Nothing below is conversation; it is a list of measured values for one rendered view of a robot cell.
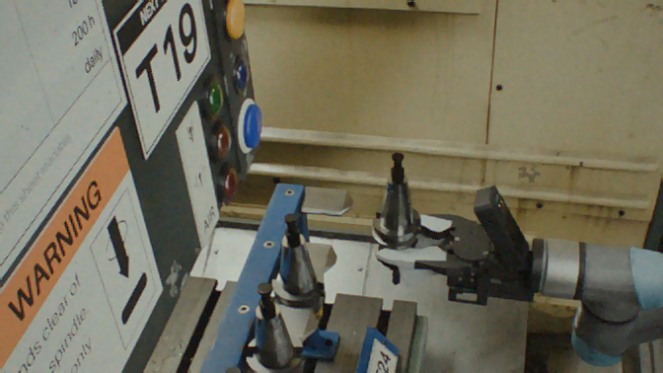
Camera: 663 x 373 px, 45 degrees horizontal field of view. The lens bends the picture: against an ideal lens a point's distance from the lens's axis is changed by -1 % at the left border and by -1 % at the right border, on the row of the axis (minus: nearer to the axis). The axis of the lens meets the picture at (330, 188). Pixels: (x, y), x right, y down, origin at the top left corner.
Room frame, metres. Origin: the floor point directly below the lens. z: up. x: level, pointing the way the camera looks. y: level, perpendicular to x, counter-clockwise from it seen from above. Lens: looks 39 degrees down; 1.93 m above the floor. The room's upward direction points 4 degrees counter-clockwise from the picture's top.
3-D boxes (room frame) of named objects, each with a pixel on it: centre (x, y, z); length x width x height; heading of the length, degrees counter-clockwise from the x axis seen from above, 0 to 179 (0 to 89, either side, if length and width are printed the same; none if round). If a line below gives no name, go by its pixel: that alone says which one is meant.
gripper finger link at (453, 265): (0.74, -0.14, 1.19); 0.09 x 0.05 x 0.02; 88
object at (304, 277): (0.69, 0.05, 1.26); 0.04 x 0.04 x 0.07
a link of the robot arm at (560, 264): (0.74, -0.28, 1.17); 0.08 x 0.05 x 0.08; 165
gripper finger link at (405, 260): (0.75, -0.10, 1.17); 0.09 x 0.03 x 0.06; 88
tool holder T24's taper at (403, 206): (0.79, -0.08, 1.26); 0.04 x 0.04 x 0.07
